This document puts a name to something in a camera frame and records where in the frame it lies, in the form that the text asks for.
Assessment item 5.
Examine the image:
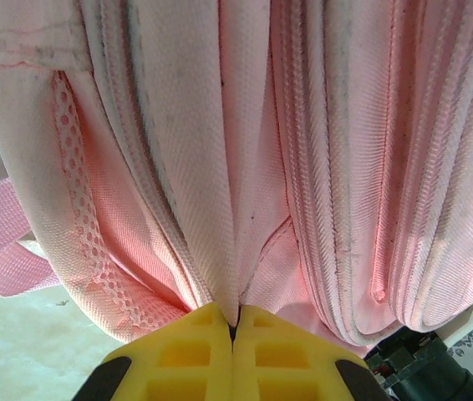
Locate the pink student backpack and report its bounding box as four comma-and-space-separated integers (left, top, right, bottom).
0, 0, 473, 350

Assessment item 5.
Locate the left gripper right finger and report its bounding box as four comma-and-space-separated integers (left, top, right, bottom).
235, 304, 393, 401

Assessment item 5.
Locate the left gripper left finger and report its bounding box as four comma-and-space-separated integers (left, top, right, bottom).
71, 302, 237, 401

